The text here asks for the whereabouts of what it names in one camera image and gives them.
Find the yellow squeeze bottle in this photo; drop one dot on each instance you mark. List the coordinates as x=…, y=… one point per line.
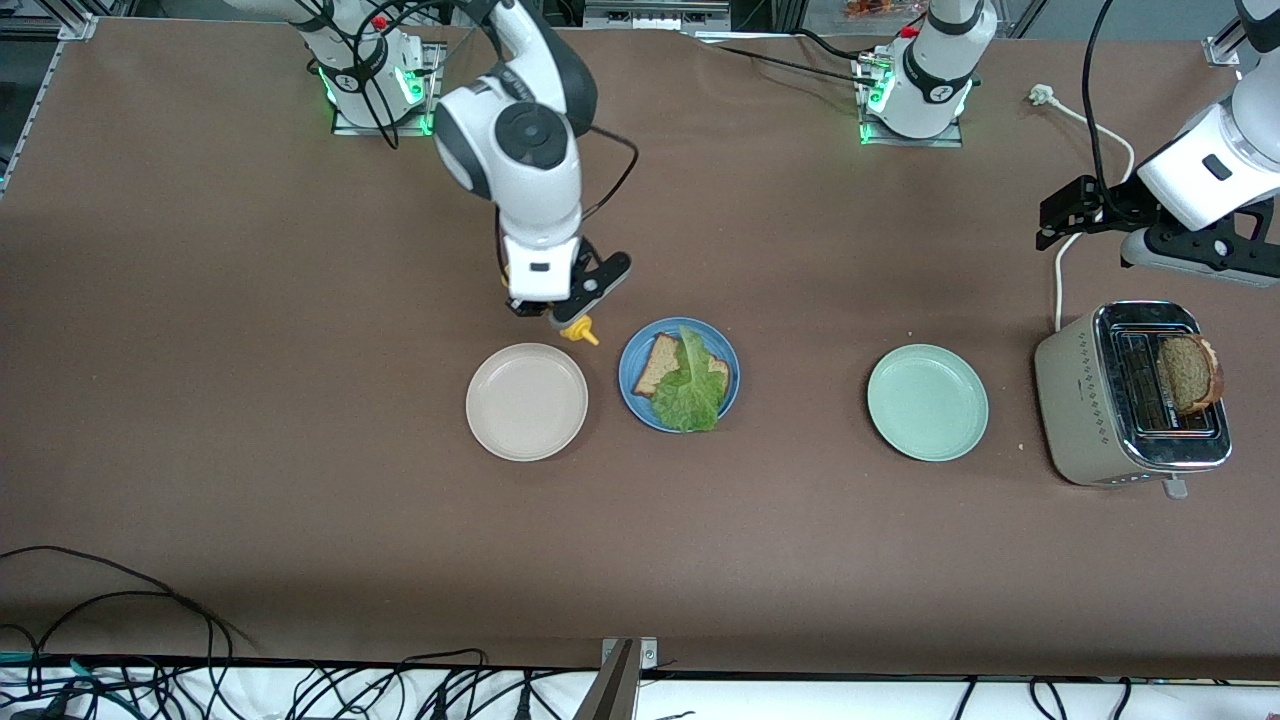
x=578, y=330

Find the blue round plate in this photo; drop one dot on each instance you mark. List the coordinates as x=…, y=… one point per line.
x=640, y=408

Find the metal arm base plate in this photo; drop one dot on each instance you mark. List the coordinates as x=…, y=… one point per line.
x=345, y=128
x=900, y=142

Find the small metal table bracket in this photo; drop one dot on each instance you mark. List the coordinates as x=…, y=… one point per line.
x=650, y=655

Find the brown bread slice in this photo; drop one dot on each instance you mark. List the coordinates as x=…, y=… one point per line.
x=658, y=365
x=1190, y=378

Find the green lettuce leaf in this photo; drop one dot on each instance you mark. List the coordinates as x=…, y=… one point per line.
x=690, y=395

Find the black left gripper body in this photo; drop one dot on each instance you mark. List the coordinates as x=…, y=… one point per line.
x=1113, y=204

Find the aluminium table frame rail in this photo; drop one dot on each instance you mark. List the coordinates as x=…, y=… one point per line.
x=78, y=27

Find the beige round plate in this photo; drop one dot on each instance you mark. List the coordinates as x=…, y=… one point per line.
x=527, y=402

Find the beige chrome toaster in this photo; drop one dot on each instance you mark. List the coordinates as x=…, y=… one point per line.
x=1075, y=400

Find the grey metal post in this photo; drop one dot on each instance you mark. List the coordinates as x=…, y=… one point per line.
x=605, y=695

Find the grey metal box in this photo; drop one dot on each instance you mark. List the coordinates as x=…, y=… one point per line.
x=655, y=15

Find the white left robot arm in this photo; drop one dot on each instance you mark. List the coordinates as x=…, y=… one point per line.
x=935, y=70

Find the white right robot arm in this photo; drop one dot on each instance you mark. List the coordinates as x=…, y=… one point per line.
x=525, y=150

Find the orange packet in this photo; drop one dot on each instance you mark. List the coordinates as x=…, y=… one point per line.
x=870, y=10

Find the aluminium corner bracket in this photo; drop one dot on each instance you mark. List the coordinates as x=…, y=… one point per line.
x=1220, y=52

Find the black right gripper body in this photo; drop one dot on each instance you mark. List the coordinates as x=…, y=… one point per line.
x=527, y=307

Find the green round plate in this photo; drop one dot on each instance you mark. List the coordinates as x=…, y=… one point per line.
x=927, y=402

